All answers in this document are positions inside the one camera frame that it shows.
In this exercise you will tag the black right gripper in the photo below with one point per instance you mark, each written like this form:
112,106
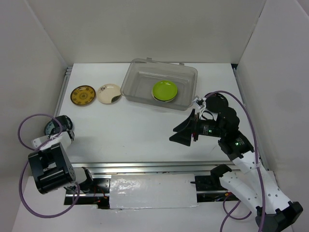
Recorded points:
184,136

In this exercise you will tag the large blue floral plate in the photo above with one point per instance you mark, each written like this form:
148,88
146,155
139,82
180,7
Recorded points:
50,128

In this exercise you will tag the yellow patterned plate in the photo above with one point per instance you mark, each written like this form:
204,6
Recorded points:
83,95

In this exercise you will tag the lime green plate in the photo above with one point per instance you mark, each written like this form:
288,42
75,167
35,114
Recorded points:
164,90

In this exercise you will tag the small blue floral plate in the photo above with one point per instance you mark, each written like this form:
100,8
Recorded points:
169,100

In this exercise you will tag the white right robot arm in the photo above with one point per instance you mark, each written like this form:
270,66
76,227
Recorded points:
272,209

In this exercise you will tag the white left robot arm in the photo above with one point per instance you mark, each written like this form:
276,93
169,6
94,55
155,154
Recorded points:
50,164

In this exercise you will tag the clear plastic bin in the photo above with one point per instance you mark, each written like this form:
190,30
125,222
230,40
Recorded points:
143,74

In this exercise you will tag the black plate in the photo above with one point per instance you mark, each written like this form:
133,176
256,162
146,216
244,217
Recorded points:
216,102

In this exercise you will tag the cream plate with dark brushstroke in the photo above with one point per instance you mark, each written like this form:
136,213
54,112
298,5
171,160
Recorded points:
108,93

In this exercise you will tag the aluminium table rail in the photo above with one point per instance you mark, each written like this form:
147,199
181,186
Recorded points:
153,167

